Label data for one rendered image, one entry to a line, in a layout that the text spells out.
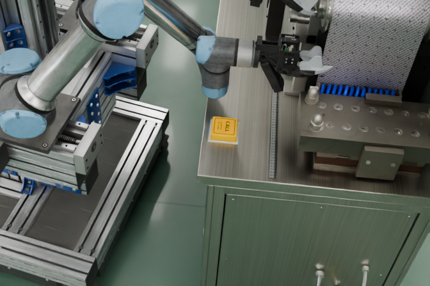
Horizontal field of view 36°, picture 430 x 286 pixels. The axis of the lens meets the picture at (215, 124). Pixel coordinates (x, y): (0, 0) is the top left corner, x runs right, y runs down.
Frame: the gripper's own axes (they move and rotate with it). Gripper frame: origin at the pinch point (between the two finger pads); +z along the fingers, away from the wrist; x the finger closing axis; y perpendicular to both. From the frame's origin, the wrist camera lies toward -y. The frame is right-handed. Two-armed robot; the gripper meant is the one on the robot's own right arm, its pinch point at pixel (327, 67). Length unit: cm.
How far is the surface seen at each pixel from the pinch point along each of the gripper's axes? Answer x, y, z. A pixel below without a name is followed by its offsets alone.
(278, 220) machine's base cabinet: -25.6, -36.7, -8.3
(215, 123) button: -9.1, -16.6, -28.4
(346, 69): -0.3, 0.1, 5.0
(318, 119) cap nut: -17.4, -2.0, -2.5
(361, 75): -0.3, -1.4, 9.4
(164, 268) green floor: -4, -109, -44
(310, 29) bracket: 7.0, 6.4, -5.7
